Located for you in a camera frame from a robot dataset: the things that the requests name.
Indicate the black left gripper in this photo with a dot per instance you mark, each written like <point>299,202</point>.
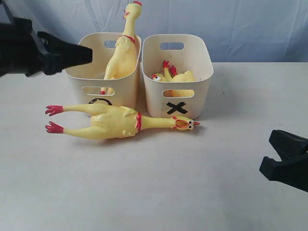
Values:
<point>23,51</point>

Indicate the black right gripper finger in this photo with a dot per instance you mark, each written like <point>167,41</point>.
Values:
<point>292,172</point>
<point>288,145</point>

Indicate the yellow rubber chicken front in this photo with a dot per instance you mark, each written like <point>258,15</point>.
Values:
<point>124,59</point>

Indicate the yellow rubber chicken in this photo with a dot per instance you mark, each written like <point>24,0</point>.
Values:
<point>124,59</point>
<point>170,75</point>
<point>108,121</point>

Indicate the cream bin with O mark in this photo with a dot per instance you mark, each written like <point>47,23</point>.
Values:
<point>88,80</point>

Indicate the cream bin with X mark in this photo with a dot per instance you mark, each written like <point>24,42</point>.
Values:
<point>184,52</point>

